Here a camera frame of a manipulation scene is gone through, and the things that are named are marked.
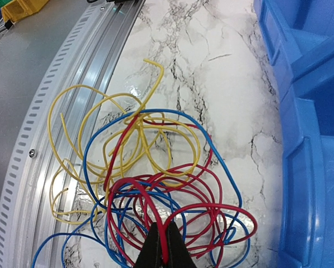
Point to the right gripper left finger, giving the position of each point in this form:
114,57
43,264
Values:
150,255

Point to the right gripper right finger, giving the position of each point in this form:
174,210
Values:
178,255

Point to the middle blue storage bin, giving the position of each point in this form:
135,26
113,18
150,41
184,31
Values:
307,227

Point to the blue storage bin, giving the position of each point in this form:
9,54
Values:
299,37
307,227

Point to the left blue storage bin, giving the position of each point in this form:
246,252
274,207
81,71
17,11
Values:
299,37

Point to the yellow storage bin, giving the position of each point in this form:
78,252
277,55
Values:
18,9

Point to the aluminium front rail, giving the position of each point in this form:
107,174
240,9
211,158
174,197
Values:
76,79

